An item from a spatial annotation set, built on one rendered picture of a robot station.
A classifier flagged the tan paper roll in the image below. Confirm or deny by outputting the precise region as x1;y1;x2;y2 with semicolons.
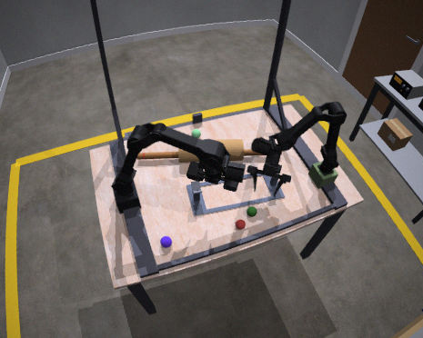
178;139;244;163

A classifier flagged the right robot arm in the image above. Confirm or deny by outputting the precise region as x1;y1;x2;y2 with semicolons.
112;123;246;199

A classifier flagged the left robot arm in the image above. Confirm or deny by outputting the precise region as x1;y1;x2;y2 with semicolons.
251;102;347;175

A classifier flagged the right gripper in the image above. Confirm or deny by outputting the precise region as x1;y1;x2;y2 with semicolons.
186;162;238;192

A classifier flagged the small purple ball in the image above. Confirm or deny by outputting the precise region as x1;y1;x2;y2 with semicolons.
160;236;172;248

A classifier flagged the brown wooden bar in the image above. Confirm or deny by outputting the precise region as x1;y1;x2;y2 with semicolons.
137;149;263;160

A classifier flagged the red ball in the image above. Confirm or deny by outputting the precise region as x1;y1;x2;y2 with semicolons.
236;219;246;230

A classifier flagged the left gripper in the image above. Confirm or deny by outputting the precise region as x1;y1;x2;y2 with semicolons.
247;156;291;196

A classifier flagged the black post with diagonal brace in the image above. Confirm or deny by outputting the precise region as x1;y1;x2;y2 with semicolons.
90;0;291;162

